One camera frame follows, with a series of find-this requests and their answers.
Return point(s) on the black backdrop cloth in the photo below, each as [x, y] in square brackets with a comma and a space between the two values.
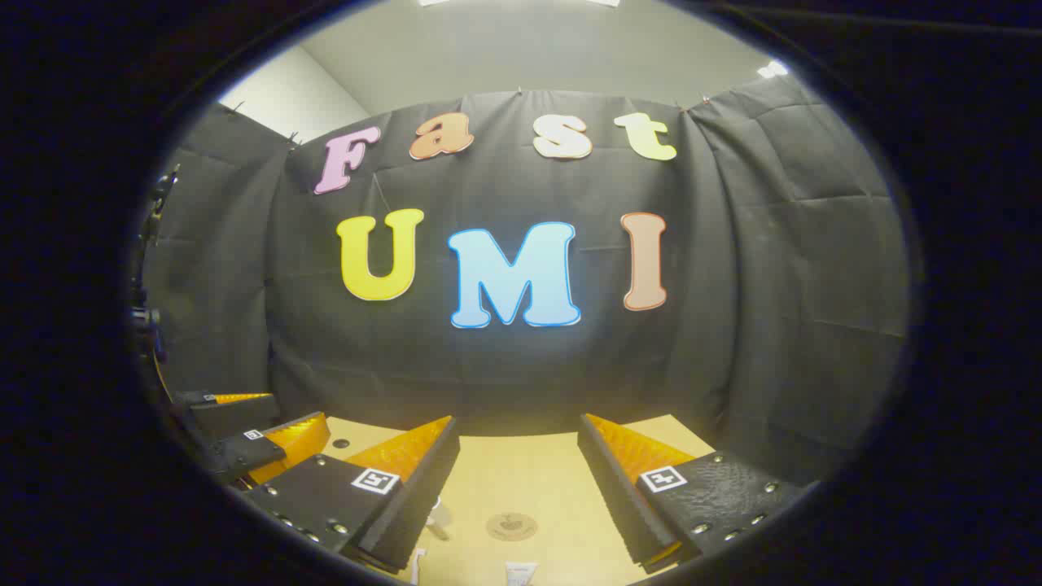
[733, 285]

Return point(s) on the white toothpaste tube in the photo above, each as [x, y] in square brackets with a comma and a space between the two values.
[521, 573]

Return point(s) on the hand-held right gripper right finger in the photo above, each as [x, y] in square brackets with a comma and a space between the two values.
[623, 505]

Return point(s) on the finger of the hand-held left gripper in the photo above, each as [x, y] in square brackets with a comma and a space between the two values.
[236, 452]
[232, 415]

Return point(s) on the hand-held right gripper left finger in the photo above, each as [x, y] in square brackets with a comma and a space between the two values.
[415, 505]

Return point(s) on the wooden desktop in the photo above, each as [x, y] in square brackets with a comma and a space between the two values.
[521, 480]

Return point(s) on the round cork coaster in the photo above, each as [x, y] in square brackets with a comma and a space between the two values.
[511, 526]

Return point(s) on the ceiling light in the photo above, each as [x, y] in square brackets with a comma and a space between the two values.
[773, 69]

